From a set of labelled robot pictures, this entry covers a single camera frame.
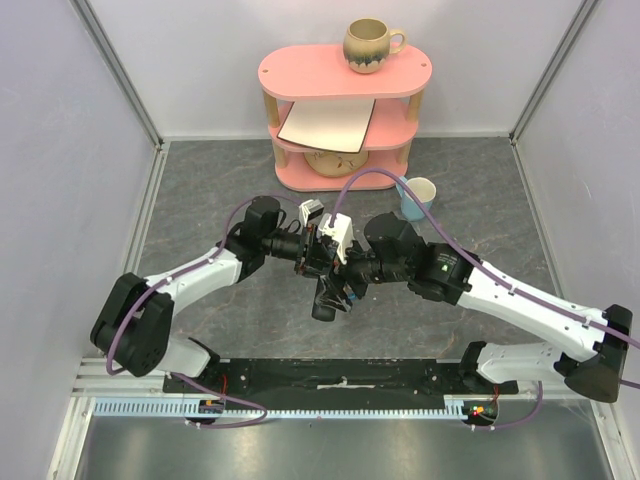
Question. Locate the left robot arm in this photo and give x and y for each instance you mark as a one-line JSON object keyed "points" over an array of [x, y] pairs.
{"points": [[133, 328]]}

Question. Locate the pink three-tier shelf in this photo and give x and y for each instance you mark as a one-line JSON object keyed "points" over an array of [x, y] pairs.
{"points": [[320, 72]]}

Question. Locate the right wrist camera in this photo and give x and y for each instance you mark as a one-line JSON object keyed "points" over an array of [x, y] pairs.
{"points": [[340, 233]]}

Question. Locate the white square plate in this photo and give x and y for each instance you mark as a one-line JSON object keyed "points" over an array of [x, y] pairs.
{"points": [[338, 125]]}

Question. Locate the beige ceramic mug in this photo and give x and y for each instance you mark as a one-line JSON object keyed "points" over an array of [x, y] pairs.
{"points": [[368, 43]]}

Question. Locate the light blue mug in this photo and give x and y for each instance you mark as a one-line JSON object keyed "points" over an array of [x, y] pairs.
{"points": [[417, 196]]}

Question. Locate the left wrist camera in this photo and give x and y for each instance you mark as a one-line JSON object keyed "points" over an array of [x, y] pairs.
{"points": [[309, 210]]}

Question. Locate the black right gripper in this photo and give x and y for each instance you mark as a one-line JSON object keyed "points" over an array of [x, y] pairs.
{"points": [[350, 270]]}

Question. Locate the white cable duct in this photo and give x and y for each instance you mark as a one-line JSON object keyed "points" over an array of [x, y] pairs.
{"points": [[196, 409]]}

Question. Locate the beige bird-painted bowl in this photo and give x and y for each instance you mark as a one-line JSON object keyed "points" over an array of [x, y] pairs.
{"points": [[335, 164]]}

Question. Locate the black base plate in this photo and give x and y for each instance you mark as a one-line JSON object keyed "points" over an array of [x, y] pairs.
{"points": [[347, 383]]}

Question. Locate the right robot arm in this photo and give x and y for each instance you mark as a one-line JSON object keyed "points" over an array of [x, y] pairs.
{"points": [[584, 347]]}

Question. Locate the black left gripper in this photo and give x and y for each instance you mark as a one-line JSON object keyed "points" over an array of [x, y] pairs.
{"points": [[316, 256]]}

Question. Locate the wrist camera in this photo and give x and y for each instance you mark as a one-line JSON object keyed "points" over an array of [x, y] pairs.
{"points": [[340, 233], [309, 210]]}

